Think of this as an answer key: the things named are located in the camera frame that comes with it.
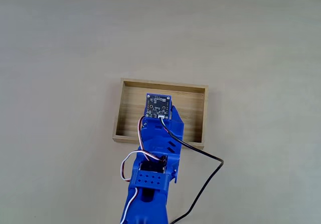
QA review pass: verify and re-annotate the white red black servo wire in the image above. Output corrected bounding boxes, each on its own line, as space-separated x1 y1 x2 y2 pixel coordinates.
121 116 164 183
119 187 139 224

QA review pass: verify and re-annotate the black camera cable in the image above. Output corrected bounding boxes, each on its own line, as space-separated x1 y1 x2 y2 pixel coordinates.
158 116 225 224

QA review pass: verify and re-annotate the camera circuit board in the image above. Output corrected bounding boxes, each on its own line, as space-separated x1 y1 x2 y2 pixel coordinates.
145 92 174 121

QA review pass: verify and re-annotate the shallow wooden box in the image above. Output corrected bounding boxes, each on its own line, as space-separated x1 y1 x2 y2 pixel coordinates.
112 77 209 151

